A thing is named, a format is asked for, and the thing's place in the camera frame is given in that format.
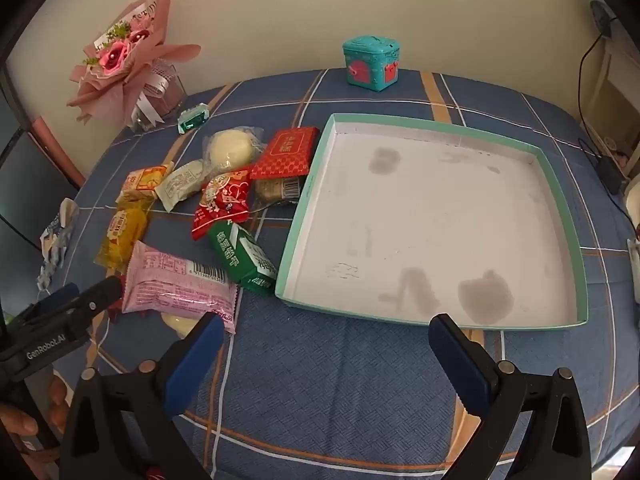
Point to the black power adapter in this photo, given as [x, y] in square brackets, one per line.
[610, 174]

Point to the pink snack packet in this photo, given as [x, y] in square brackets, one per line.
[175, 285]

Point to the orange and white snack packet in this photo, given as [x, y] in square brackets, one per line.
[142, 182]

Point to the cream white snack packet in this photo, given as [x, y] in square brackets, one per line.
[182, 182]

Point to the green-edged clear biscuit packet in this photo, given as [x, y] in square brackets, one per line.
[277, 190]

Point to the white shelf unit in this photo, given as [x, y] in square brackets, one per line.
[607, 95]

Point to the teal toy house box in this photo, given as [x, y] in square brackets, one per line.
[370, 62]

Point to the red cartoon snack packet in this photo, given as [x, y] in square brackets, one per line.
[222, 202]

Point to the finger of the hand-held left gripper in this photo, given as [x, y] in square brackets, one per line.
[60, 292]
[95, 297]

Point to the blue plaid tablecloth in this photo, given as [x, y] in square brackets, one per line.
[325, 385]

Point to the green snack packet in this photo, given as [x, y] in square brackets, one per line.
[242, 257]

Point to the red patterned snack packet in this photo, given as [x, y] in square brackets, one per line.
[287, 152]

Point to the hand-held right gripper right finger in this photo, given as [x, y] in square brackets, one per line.
[457, 355]

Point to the person's left hand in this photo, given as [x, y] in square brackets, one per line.
[17, 422]

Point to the pale yellow jelly cup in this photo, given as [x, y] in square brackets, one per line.
[177, 324]

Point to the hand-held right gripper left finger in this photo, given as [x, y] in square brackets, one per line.
[200, 355]

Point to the pink paper flower bouquet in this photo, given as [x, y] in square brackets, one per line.
[115, 60]

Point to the dark red white-striped packet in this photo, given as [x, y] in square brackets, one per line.
[114, 306]

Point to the clear-wrapped round white bun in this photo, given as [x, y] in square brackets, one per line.
[230, 150]

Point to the teal-edged white cardboard tray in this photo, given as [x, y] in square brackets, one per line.
[425, 220]

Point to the crumpled blue white wrapper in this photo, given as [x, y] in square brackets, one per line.
[55, 240]

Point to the small green foil packet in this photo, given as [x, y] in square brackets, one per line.
[192, 119]

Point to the yellow soft bread packet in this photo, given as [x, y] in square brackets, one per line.
[120, 237]

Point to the dark screen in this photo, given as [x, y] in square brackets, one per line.
[25, 190]

